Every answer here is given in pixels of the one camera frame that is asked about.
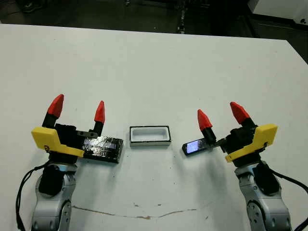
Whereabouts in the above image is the small black camera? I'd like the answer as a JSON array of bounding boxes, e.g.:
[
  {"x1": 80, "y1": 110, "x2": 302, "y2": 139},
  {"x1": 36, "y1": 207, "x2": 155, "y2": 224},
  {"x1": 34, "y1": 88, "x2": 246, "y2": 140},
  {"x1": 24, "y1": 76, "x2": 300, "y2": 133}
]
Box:
[{"x1": 182, "y1": 137, "x2": 218, "y2": 157}]

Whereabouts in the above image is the black camera box lid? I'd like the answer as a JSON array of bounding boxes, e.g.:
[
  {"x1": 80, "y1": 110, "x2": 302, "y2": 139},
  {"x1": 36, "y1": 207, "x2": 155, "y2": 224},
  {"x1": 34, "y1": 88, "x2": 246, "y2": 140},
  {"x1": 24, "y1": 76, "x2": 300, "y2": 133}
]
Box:
[{"x1": 80, "y1": 136, "x2": 125, "y2": 165}]

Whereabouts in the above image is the white camera box base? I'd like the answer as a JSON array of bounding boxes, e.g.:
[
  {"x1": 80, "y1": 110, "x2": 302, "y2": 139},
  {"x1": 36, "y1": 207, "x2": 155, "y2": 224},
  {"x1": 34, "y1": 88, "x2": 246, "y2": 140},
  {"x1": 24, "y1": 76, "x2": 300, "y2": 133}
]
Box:
[{"x1": 129, "y1": 124, "x2": 172, "y2": 148}]

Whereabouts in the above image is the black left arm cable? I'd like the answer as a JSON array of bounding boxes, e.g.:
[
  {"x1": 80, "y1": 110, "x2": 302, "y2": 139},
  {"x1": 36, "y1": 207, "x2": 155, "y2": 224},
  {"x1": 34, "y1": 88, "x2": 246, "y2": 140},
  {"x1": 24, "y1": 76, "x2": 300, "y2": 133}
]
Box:
[{"x1": 14, "y1": 163, "x2": 49, "y2": 231}]

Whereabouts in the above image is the dark shoe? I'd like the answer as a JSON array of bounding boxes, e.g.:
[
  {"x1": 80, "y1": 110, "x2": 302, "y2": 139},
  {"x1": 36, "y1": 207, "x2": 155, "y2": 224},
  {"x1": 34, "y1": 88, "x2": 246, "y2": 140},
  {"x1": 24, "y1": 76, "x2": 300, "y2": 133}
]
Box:
[{"x1": 22, "y1": 0, "x2": 47, "y2": 13}]

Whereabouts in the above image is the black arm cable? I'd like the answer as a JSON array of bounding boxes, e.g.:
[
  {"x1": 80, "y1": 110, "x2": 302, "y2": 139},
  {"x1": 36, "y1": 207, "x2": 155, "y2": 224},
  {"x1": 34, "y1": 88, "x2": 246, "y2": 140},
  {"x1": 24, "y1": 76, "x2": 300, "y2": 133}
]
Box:
[
  {"x1": 263, "y1": 162, "x2": 308, "y2": 231},
  {"x1": 14, "y1": 163, "x2": 49, "y2": 231}
]

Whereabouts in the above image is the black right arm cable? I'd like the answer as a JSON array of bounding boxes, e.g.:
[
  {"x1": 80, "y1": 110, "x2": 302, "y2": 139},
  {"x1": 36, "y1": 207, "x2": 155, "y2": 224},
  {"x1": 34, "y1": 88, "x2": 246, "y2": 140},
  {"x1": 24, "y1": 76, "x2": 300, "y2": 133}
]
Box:
[{"x1": 263, "y1": 162, "x2": 308, "y2": 231}]

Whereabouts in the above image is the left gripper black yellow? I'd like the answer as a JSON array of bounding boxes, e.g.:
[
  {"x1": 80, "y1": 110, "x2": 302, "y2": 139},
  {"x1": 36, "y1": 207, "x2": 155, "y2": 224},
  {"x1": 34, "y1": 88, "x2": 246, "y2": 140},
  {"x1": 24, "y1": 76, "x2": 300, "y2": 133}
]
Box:
[{"x1": 31, "y1": 93, "x2": 106, "y2": 166}]

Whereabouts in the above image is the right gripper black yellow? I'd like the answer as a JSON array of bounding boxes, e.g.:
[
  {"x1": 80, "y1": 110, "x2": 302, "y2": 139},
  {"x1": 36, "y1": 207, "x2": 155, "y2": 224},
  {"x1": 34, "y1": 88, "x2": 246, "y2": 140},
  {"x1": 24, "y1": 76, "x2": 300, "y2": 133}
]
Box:
[{"x1": 197, "y1": 102, "x2": 279, "y2": 169}]

